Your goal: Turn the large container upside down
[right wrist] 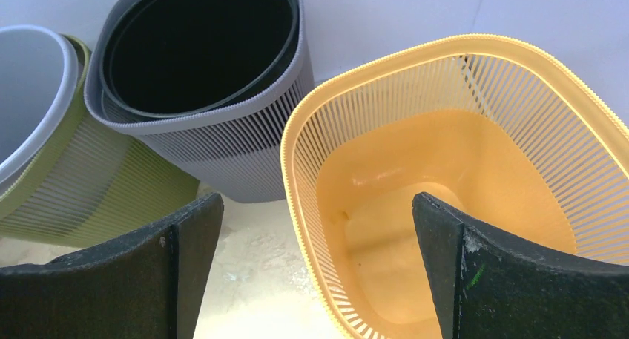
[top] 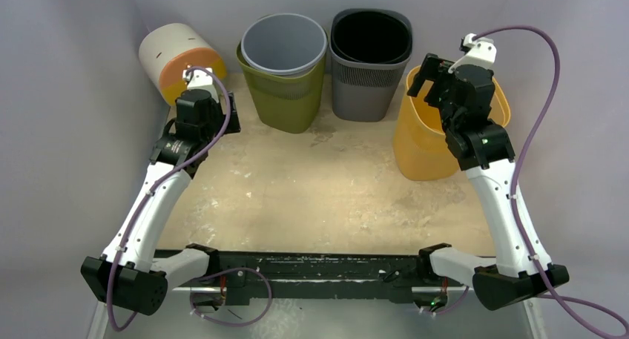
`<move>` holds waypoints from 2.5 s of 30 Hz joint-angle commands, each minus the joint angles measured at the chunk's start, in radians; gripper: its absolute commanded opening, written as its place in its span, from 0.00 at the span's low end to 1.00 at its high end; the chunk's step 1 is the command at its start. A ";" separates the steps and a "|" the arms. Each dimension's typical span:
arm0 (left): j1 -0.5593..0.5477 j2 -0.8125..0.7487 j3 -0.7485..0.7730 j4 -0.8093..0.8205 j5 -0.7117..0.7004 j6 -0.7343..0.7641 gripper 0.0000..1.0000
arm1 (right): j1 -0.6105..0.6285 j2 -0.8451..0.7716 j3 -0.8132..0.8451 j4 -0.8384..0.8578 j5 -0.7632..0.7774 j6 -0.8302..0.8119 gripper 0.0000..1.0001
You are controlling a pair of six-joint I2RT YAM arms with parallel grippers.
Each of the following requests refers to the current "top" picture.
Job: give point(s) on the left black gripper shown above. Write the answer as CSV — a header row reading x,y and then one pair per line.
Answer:
x,y
232,126

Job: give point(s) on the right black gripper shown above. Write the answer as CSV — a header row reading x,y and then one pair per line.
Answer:
x,y
433,74

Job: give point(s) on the dark grey mesh waste bin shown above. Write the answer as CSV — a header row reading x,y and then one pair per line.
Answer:
x,y
363,92

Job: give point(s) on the black round waste bin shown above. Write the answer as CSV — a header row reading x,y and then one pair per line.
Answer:
x,y
372,36

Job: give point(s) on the yellow ribbed waste bin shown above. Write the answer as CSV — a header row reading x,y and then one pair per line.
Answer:
x,y
424,151

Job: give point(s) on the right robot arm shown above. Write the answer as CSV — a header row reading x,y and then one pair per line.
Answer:
x,y
518,268

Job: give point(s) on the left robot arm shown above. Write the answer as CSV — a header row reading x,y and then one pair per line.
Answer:
x,y
125,274

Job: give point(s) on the multicolour round drawer cabinet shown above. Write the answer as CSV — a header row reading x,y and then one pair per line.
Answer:
x,y
167,51

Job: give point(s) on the olive green waste bin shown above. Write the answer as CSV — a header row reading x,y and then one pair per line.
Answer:
x,y
288,104

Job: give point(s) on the light grey round bin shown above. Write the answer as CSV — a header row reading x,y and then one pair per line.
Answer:
x,y
284,44

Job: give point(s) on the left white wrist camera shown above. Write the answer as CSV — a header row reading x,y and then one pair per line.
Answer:
x,y
200,79

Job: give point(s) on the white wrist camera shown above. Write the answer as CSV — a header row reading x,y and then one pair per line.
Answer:
x,y
480,52
200,79

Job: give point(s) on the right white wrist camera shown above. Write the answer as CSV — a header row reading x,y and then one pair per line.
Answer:
x,y
480,52

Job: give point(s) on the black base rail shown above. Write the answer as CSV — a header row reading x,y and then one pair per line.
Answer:
x,y
259,275

